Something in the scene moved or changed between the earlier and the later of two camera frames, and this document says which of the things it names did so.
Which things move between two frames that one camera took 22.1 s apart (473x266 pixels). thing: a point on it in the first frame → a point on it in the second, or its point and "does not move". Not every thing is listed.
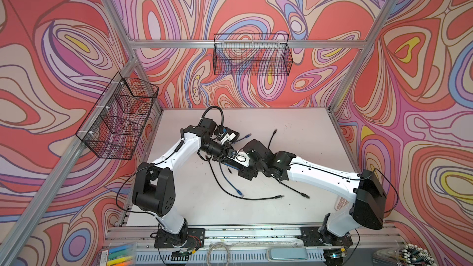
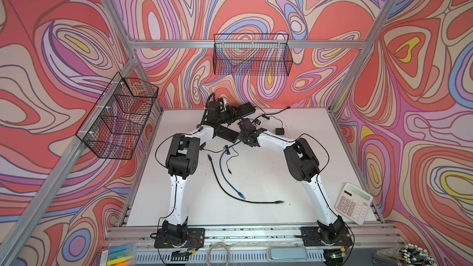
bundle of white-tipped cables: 408,255 does not move
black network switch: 226,134 does not move
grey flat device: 287,254 does not move
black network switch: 248,173 → 246,109
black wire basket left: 116,126 does not move
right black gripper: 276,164 → 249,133
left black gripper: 225,151 → 232,113
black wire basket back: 254,54 does not move
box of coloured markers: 118,254 does not move
